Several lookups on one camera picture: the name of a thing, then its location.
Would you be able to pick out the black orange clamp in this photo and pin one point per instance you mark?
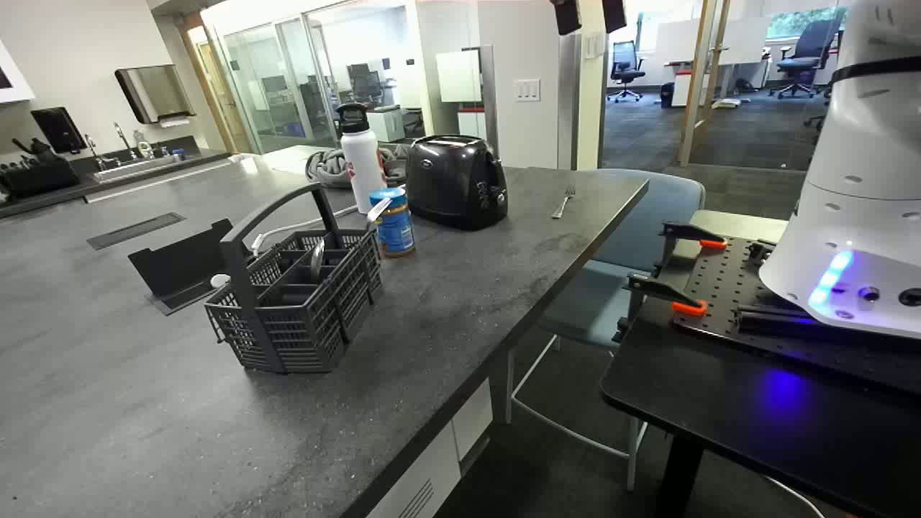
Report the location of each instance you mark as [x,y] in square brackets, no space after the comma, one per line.
[673,234]
[653,290]

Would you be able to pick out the wall paper towel dispenser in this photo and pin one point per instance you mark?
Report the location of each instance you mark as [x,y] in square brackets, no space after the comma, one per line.
[152,93]

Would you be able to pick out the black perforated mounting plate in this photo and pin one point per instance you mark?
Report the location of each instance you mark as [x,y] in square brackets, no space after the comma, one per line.
[742,311]

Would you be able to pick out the grey floor vent grille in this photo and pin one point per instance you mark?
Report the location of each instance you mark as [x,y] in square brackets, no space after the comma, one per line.
[132,232]

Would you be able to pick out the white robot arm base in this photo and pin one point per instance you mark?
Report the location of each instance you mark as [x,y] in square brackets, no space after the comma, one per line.
[850,254]

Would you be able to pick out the dark grey cutlery caddy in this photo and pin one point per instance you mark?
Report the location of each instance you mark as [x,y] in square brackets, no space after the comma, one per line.
[301,303]

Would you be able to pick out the blue labelled peanut butter jar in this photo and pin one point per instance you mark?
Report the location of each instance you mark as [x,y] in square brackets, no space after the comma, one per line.
[393,218]

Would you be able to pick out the blue office chair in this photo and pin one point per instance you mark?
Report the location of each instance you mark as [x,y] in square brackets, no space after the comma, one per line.
[627,64]
[807,60]

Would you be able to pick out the black monitor on counter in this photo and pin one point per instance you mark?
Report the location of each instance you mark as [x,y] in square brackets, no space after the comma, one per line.
[59,132]

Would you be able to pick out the black toaster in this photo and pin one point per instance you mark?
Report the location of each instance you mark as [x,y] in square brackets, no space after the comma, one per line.
[455,182]

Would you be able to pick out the black side table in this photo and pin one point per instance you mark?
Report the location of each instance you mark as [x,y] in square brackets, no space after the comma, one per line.
[850,444]

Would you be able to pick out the white wall light switch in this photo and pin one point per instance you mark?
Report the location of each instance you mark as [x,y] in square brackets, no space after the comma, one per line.
[527,91]

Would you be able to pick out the black orange clamp front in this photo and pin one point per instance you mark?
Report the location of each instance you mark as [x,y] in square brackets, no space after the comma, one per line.
[653,290]

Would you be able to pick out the blue grey chair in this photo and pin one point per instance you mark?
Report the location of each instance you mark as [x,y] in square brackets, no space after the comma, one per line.
[596,300]

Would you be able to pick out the white water bottle black cap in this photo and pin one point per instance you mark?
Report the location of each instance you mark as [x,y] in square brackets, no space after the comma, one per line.
[361,155]

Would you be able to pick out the black orange clamp rear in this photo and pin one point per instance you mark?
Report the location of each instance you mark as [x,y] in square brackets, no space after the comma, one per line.
[673,234]

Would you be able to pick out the blue office chair left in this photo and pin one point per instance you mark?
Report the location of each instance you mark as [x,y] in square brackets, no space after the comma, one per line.
[627,64]

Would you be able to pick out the blue office chair right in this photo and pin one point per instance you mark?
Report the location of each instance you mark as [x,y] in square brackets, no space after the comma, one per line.
[807,60]

